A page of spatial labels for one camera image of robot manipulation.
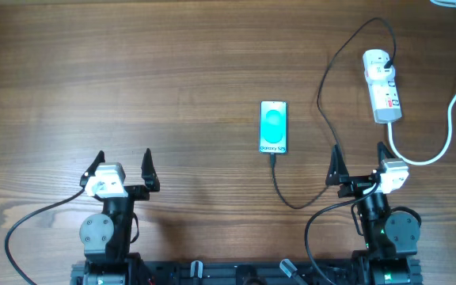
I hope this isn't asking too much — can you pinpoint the white power strip cord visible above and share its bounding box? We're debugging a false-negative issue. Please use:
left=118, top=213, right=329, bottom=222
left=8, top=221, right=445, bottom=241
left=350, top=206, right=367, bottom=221
left=387, top=0, right=456, bottom=167

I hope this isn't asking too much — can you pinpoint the black right camera cable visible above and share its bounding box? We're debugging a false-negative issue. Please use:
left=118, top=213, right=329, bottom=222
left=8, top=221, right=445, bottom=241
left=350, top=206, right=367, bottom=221
left=304, top=180, right=383, bottom=285

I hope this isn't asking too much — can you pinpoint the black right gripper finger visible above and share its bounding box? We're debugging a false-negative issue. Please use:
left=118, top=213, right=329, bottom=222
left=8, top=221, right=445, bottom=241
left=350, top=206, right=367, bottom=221
left=377, top=142, right=394, bottom=171
left=325, top=144, right=349, bottom=186

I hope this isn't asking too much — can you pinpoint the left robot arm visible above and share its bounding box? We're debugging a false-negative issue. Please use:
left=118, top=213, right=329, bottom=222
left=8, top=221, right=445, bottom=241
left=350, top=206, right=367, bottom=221
left=70, top=150, right=160, bottom=285

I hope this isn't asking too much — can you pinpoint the black charger cable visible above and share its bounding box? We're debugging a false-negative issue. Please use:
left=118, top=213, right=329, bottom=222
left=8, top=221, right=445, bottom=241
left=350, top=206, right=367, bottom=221
left=269, top=16, right=398, bottom=210

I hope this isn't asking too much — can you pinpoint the black left camera cable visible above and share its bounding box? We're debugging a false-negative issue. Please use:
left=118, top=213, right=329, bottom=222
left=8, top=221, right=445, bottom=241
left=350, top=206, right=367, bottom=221
left=4, top=188, right=94, bottom=285

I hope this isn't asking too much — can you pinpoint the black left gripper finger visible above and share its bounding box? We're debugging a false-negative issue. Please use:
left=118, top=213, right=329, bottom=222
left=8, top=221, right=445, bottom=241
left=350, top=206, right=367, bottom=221
left=79, top=150, right=105, bottom=188
left=141, top=148, right=160, bottom=192

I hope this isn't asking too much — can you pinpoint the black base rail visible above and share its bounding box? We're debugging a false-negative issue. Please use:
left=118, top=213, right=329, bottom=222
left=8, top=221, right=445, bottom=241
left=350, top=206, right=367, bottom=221
left=70, top=258, right=424, bottom=285

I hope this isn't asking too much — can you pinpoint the white power strip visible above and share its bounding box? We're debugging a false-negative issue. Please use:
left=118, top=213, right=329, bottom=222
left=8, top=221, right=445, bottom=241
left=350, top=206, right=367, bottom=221
left=362, top=48, right=404, bottom=125

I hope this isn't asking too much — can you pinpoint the turquoise screen smartphone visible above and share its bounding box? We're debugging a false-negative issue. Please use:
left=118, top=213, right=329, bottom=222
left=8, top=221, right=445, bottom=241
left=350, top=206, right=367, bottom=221
left=259, top=101, right=287, bottom=154

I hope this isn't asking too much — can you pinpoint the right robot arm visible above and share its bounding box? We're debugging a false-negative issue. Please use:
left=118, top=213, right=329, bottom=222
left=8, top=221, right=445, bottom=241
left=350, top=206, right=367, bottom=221
left=325, top=142, right=424, bottom=285

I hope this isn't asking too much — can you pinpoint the black camera cable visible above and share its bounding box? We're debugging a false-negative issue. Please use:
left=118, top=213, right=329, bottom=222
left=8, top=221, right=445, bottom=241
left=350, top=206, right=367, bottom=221
left=4, top=188, right=94, bottom=285
left=304, top=180, right=383, bottom=285

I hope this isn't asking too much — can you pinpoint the white USB charger plug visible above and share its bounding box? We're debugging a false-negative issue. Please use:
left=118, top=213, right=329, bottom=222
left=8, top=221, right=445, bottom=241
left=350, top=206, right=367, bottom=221
left=363, top=49, right=396, bottom=85

